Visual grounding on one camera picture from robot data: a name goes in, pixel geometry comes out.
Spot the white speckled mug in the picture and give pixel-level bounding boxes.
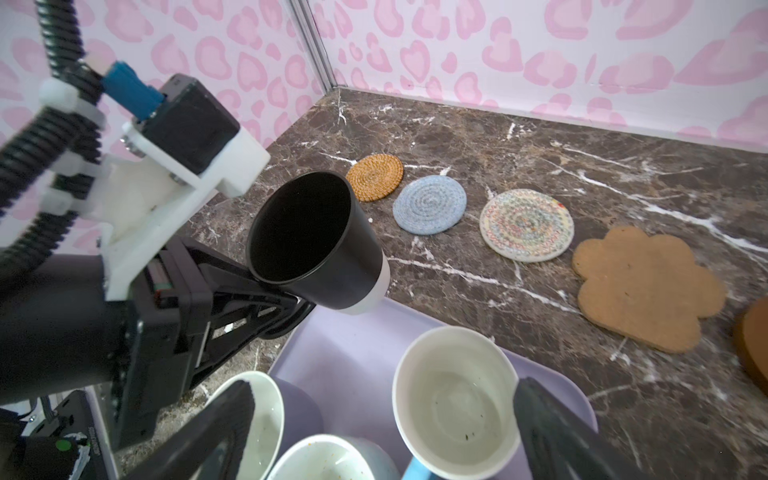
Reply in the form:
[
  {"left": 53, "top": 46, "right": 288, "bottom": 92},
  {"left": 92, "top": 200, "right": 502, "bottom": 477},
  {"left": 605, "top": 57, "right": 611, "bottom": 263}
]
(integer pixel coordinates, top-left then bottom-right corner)
[{"left": 268, "top": 434, "right": 401, "bottom": 480}]

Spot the blue-grey woven coaster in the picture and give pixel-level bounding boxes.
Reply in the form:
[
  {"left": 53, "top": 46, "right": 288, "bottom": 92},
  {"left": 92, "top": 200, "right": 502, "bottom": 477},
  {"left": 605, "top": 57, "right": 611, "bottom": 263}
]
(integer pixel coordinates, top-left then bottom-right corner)
[{"left": 392, "top": 175, "right": 467, "bottom": 236}]

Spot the black mug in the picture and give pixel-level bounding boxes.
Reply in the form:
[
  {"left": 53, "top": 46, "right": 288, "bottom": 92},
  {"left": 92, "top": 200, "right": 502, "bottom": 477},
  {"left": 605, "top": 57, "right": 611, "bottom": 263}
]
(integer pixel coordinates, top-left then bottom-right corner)
[{"left": 246, "top": 171, "right": 391, "bottom": 315}]

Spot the lavender plastic tray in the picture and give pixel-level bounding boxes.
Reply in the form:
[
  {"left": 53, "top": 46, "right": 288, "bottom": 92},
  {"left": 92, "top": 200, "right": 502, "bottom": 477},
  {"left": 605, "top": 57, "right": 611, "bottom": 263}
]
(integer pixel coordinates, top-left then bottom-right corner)
[{"left": 270, "top": 300, "right": 597, "bottom": 479}]

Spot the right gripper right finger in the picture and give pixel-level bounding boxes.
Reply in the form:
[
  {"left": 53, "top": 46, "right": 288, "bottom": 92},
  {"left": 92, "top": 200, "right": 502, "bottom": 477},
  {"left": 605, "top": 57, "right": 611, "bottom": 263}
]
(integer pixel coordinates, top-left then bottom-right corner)
[{"left": 513, "top": 378, "right": 649, "bottom": 480}]

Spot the left black corrugated cable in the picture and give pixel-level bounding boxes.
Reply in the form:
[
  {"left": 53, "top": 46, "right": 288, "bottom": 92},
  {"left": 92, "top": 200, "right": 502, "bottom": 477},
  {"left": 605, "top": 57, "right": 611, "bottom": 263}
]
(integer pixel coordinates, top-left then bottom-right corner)
[{"left": 0, "top": 0, "right": 106, "bottom": 283}]

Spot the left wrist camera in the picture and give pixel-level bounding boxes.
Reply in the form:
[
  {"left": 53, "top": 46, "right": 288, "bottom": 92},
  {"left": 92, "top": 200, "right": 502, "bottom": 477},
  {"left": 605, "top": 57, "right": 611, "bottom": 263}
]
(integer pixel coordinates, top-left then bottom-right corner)
[{"left": 40, "top": 54, "right": 270, "bottom": 301}]

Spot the round brown wooden coaster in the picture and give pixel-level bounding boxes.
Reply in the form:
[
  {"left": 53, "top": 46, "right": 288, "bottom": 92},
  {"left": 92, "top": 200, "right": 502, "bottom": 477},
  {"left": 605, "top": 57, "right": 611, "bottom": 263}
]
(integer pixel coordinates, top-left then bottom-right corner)
[{"left": 733, "top": 296, "right": 768, "bottom": 394}]

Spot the light blue mug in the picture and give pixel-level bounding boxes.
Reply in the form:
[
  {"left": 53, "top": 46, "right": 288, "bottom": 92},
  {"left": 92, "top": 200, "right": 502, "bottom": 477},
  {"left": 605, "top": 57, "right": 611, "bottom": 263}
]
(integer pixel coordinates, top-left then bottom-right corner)
[{"left": 392, "top": 326, "right": 521, "bottom": 479}]

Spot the woven rattan coaster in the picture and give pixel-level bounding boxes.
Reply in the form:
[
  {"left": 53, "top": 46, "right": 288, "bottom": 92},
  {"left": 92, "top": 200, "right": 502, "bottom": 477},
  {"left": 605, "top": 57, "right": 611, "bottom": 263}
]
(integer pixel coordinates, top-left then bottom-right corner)
[{"left": 346, "top": 154, "right": 404, "bottom": 202}]

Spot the lavender mug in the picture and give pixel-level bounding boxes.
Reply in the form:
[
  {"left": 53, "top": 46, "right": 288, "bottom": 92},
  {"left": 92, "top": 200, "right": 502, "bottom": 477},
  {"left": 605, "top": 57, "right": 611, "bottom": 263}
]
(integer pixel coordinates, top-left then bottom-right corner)
[{"left": 211, "top": 371, "right": 324, "bottom": 479}]

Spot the cork paw-shaped coaster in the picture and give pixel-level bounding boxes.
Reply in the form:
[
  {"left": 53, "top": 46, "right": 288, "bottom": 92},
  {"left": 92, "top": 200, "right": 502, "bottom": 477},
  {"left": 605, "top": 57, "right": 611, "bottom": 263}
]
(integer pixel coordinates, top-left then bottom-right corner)
[{"left": 572, "top": 226, "right": 726, "bottom": 353}]

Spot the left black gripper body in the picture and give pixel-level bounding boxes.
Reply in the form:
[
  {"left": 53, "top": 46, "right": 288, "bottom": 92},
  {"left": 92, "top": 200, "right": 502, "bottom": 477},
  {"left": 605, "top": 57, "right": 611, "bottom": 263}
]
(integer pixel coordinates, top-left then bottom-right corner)
[{"left": 110, "top": 236, "right": 252, "bottom": 450}]

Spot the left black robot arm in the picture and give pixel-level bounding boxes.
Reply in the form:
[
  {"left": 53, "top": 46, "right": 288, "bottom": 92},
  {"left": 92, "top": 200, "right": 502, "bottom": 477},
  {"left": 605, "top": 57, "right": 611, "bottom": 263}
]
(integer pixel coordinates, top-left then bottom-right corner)
[{"left": 1, "top": 236, "right": 313, "bottom": 479}]

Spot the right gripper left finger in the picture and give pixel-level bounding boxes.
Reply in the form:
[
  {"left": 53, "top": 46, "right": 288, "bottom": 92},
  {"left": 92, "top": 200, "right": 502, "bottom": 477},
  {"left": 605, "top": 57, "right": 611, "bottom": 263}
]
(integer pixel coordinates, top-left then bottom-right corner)
[{"left": 126, "top": 381, "right": 255, "bottom": 480}]

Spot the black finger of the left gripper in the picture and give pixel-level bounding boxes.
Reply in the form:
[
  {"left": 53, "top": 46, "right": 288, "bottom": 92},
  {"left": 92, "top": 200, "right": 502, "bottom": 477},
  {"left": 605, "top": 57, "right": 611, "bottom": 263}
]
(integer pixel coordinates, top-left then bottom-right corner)
[{"left": 185, "top": 263, "right": 315, "bottom": 384}]

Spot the multicolour woven round coaster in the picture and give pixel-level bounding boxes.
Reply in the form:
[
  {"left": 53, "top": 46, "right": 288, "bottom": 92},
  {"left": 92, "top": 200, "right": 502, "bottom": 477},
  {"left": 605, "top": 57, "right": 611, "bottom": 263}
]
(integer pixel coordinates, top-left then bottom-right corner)
[{"left": 479, "top": 189, "right": 575, "bottom": 263}]

